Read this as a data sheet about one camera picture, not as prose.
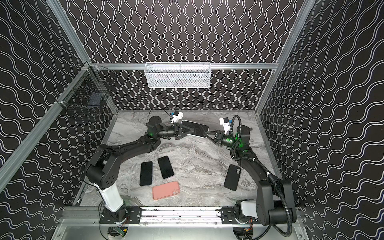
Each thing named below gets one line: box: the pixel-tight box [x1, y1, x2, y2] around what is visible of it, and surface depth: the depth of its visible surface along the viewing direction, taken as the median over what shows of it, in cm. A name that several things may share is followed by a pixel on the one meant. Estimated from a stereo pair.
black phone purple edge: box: [157, 155, 174, 179], surface depth 94 cm
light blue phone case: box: [181, 119, 210, 139], surface depth 79 cm
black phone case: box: [224, 164, 242, 191], surface depth 89 cm
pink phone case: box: [152, 181, 180, 200], surface depth 85 cm
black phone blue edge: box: [139, 161, 153, 186], surface depth 90 cm
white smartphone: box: [182, 120, 209, 138], surface depth 78 cm
